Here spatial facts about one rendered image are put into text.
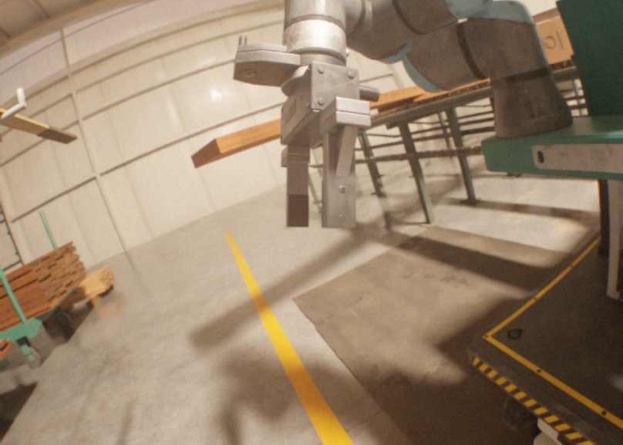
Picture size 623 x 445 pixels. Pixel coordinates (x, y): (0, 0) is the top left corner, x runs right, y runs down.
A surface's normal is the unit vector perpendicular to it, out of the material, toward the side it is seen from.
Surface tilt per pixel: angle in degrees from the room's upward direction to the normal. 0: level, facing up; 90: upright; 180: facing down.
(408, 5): 101
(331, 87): 82
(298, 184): 82
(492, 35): 88
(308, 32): 74
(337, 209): 82
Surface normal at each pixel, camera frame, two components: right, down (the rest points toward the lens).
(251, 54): -0.09, -0.04
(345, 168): 0.26, 0.46
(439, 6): -0.40, 0.86
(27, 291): 0.32, 0.09
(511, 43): -0.54, 0.36
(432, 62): -0.67, 0.54
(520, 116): -0.81, 0.09
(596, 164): -0.91, 0.37
